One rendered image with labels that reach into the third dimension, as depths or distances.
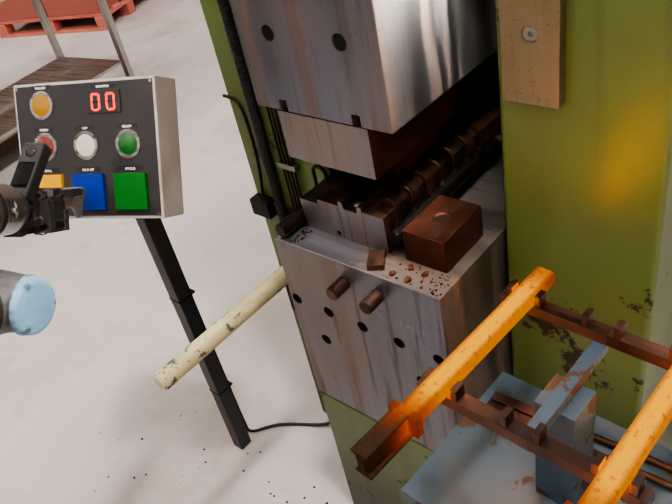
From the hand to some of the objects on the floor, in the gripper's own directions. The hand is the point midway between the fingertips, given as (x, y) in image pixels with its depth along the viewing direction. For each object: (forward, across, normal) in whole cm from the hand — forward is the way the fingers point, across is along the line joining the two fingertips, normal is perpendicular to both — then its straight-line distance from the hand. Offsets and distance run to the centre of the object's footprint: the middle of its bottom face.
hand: (80, 189), depth 142 cm
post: (+64, 0, -82) cm, 104 cm away
